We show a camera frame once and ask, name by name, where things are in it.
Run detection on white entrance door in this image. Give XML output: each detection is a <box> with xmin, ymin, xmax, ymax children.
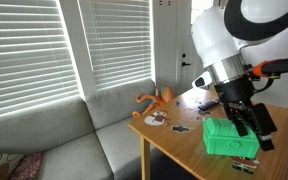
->
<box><xmin>177</xmin><ymin>0</ymin><xmax>215</xmax><ymax>95</ymax></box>

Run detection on green plastic lunchbox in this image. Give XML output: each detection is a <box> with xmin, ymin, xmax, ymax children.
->
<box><xmin>202</xmin><ymin>117</ymin><xmax>261</xmax><ymax>159</ymax></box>

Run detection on dark figure sticker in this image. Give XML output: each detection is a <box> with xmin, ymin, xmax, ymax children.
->
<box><xmin>171</xmin><ymin>124</ymin><xmax>191</xmax><ymax>134</ymax></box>

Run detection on snowman sticker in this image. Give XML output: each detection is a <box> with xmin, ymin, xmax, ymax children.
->
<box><xmin>143</xmin><ymin>110</ymin><xmax>171</xmax><ymax>127</ymax></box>

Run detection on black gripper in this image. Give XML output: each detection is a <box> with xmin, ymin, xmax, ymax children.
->
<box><xmin>213</xmin><ymin>77</ymin><xmax>278</xmax><ymax>152</ymax></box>

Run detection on white window blinds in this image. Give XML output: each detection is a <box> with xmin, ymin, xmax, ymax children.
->
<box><xmin>77</xmin><ymin>0</ymin><xmax>153</xmax><ymax>91</ymax></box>
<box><xmin>0</xmin><ymin>0</ymin><xmax>81</xmax><ymax>122</ymax></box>

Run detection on red patterned cushion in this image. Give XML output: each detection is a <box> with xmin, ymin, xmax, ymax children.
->
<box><xmin>9</xmin><ymin>152</ymin><xmax>44</xmax><ymax>180</ymax></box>

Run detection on orange octopus plush toy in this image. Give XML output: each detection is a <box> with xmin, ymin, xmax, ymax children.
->
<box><xmin>132</xmin><ymin>84</ymin><xmax>176</xmax><ymax>119</ymax></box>

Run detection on black door lock handle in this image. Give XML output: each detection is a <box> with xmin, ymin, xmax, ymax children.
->
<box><xmin>181</xmin><ymin>53</ymin><xmax>192</xmax><ymax>68</ymax></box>

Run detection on black TV remote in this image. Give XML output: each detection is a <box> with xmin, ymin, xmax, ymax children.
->
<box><xmin>197</xmin><ymin>98</ymin><xmax>221</xmax><ymax>112</ymax></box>

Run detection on Santa Claus sticker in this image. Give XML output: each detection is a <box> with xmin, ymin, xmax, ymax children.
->
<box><xmin>230</xmin><ymin>155</ymin><xmax>261</xmax><ymax>176</ymax></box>

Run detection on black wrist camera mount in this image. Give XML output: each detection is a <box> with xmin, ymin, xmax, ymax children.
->
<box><xmin>252</xmin><ymin>57</ymin><xmax>288</xmax><ymax>80</ymax></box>

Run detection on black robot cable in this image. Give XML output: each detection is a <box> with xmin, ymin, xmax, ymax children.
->
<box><xmin>250</xmin><ymin>77</ymin><xmax>275</xmax><ymax>94</ymax></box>

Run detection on grey fabric sofa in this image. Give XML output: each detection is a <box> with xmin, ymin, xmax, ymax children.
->
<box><xmin>0</xmin><ymin>78</ymin><xmax>158</xmax><ymax>180</ymax></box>

